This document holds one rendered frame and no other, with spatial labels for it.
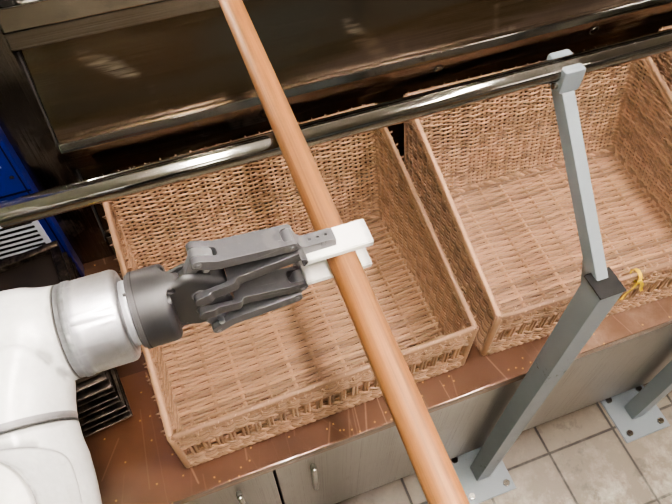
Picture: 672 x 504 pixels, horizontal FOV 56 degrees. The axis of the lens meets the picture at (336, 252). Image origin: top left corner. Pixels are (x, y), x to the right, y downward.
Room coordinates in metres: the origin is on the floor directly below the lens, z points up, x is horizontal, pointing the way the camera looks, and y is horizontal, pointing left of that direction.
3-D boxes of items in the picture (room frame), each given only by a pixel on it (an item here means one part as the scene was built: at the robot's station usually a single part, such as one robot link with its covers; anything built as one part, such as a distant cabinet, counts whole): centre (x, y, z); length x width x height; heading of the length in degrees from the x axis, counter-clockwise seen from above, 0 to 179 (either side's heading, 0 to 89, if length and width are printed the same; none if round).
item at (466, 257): (0.84, -0.47, 0.72); 0.56 x 0.49 x 0.28; 109
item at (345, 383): (0.64, 0.09, 0.72); 0.56 x 0.49 x 0.28; 111
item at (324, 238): (0.35, 0.03, 1.23); 0.05 x 0.01 x 0.03; 110
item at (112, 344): (0.28, 0.22, 1.19); 0.09 x 0.06 x 0.09; 20
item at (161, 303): (0.31, 0.15, 1.19); 0.09 x 0.07 x 0.08; 110
